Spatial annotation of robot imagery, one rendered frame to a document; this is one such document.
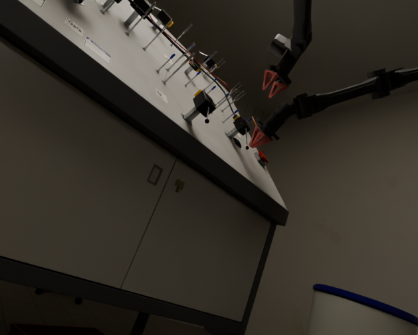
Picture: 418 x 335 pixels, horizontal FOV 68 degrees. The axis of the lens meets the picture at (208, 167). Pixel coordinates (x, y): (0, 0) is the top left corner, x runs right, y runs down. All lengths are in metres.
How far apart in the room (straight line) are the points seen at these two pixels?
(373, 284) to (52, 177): 2.37
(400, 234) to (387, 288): 0.41
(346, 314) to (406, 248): 0.91
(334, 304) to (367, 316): 0.17
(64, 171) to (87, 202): 0.09
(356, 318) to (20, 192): 1.68
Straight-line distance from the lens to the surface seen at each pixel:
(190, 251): 1.01
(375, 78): 1.40
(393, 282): 2.66
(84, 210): 0.80
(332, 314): 1.99
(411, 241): 2.70
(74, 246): 0.81
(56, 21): 0.83
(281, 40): 1.32
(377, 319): 1.96
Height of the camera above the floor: 0.52
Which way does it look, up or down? 18 degrees up
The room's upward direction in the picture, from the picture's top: 21 degrees clockwise
